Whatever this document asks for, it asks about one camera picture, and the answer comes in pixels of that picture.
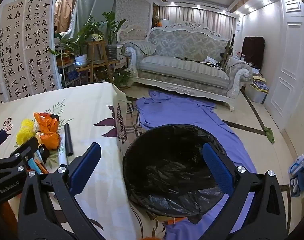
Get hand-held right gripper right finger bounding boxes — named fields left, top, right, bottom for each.
left=202, top=141, right=286, bottom=240

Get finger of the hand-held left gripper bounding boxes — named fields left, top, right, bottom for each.
left=0, top=129, right=11, bottom=150
left=5, top=137, right=39, bottom=172

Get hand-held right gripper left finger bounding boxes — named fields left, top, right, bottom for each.
left=18, top=142, right=117, bottom=240

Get yellow foam mesh ball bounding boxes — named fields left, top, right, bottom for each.
left=16, top=129, right=36, bottom=146
left=22, top=119, right=35, bottom=131

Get black cylindrical bottle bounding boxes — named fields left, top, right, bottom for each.
left=39, top=144, right=51, bottom=157

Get orange wrapper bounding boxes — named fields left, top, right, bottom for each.
left=34, top=159, right=49, bottom=175

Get orange plastic bag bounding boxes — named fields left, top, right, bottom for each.
left=34, top=112, right=60, bottom=133
left=35, top=131, right=61, bottom=150

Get black tube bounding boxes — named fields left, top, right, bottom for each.
left=64, top=123, right=74, bottom=157

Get bin with black bag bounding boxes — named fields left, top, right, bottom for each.
left=122, top=124, right=236, bottom=224

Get orange-brown object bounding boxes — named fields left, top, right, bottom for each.
left=2, top=200, right=18, bottom=228

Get floral tablecloth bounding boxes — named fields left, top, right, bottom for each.
left=0, top=82, right=172, bottom=240

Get green cloth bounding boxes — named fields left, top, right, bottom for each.
left=263, top=127, right=275, bottom=143

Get plaid cloth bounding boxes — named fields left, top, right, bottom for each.
left=124, top=102, right=143, bottom=133

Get purple cloth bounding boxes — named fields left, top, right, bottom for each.
left=135, top=90, right=258, bottom=240

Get grey storage box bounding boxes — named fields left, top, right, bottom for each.
left=246, top=74, right=269, bottom=104

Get slippers on floor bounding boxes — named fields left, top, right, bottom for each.
left=288, top=155, right=304, bottom=198

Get white metal rack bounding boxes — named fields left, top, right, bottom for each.
left=58, top=60, right=80, bottom=88

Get small green floor plant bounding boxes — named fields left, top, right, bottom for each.
left=112, top=69, right=131, bottom=89

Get calligraphy folding screen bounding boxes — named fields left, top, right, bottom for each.
left=0, top=0, right=62, bottom=110

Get wooden plant stand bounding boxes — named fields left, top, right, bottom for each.
left=77, top=41, right=120, bottom=85

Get leafy plant in white pot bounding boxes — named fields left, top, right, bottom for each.
left=50, top=15, right=107, bottom=67

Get pile of papers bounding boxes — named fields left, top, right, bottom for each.
left=198, top=56, right=224, bottom=69

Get ornate grey sofa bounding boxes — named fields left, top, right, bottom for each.
left=123, top=22, right=252, bottom=112

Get tall plant in grey pot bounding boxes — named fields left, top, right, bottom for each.
left=102, top=11, right=130, bottom=60

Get toy rifle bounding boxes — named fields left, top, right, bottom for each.
left=221, top=34, right=235, bottom=70

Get white panelled door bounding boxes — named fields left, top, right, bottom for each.
left=263, top=0, right=304, bottom=135

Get ornate white armchair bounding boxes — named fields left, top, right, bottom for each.
left=117, top=25, right=148, bottom=42

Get brown curtain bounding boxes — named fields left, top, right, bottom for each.
left=54, top=0, right=78, bottom=33

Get sheer window curtain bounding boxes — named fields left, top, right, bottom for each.
left=159, top=5, right=236, bottom=34

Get grey-green curtain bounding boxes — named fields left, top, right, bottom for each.
left=59, top=0, right=117, bottom=45

